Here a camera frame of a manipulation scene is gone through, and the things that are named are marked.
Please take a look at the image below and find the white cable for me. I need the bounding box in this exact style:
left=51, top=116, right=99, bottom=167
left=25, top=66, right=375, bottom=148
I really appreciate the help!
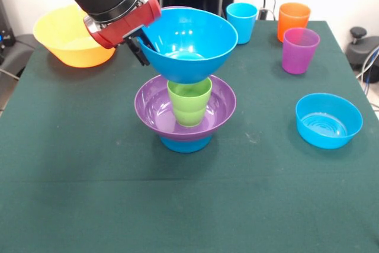
left=0, top=68, right=20, bottom=81
left=356, top=66, right=379, bottom=81

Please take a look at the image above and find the black electronic device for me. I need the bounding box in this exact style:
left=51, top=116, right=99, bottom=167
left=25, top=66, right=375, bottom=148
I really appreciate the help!
left=0, top=0, right=16, bottom=48

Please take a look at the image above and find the small blue bowl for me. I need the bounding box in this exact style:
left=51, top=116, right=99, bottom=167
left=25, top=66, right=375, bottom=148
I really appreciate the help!
left=158, top=134, right=213, bottom=153
left=295, top=92, right=364, bottom=149

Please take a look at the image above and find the orange cup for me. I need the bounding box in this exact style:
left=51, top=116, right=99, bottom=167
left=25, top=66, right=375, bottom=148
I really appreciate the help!
left=277, top=2, right=312, bottom=43

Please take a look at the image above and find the dark green tablecloth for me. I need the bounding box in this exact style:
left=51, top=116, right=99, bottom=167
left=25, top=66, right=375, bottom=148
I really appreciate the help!
left=0, top=20, right=379, bottom=253

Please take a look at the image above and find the blue cable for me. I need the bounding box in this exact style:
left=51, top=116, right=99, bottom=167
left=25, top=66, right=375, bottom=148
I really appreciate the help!
left=361, top=46, right=379, bottom=94

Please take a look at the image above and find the black power strip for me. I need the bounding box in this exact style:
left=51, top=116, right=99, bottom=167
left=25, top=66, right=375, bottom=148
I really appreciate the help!
left=258, top=7, right=278, bottom=20

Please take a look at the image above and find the blue cup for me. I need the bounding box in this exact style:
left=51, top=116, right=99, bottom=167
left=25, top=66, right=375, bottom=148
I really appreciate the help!
left=226, top=2, right=258, bottom=45

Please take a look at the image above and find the green cup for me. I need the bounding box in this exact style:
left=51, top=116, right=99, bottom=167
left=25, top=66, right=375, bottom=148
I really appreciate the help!
left=174, top=107, right=207, bottom=128
left=166, top=76, right=213, bottom=112

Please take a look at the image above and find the black knobbed equipment base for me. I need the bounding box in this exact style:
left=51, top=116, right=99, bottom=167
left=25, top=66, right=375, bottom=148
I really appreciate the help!
left=345, top=27, right=379, bottom=67

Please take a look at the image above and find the purple cup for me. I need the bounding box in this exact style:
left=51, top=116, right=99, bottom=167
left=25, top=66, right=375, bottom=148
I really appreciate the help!
left=281, top=27, right=321, bottom=75

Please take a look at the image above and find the large deep blue bowl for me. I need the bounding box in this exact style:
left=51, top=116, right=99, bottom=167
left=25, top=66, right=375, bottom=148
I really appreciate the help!
left=137, top=8, right=239, bottom=85

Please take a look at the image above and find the yellow bowl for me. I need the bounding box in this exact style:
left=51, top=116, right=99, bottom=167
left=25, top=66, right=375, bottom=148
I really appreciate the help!
left=32, top=4, right=117, bottom=68

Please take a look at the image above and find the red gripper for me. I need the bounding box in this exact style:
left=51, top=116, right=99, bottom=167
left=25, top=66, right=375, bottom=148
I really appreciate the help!
left=83, top=0, right=162, bottom=67

